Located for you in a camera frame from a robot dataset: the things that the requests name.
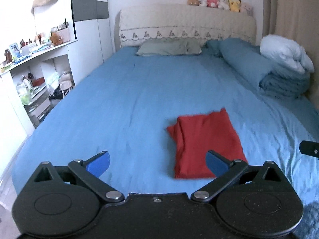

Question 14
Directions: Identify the red garment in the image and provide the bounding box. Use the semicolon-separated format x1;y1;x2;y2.
166;108;247;179

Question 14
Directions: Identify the rolled teal blanket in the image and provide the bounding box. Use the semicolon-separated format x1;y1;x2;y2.
206;38;274;92

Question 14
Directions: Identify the yellow plush toy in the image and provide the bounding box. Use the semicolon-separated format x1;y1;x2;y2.
228;0;242;12

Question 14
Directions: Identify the white plush toy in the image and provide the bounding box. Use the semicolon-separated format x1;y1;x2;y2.
198;0;208;7

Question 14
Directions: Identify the folded dark blue blanket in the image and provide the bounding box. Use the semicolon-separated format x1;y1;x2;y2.
258;71;310;99

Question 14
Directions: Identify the pink plush toy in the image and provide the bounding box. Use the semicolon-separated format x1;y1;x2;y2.
207;0;220;8

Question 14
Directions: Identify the white duvet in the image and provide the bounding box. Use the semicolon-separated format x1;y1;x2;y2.
260;35;315;74

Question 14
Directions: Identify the white wardrobe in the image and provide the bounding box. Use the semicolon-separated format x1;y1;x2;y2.
68;0;113;85

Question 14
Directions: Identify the white shelf unit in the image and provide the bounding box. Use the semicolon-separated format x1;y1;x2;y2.
0;38;79;138

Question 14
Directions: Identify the beige curtain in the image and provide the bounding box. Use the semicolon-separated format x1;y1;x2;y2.
263;0;318;65

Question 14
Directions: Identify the grey-green pillow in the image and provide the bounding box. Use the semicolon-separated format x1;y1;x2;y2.
136;38;202;56

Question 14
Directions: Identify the blue bed sheet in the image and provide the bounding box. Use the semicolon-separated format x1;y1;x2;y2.
11;47;318;204

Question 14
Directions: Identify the brown bear figure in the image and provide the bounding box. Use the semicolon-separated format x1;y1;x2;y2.
50;32;64;46

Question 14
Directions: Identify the cream padded headboard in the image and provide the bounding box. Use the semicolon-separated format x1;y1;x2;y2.
119;4;256;47

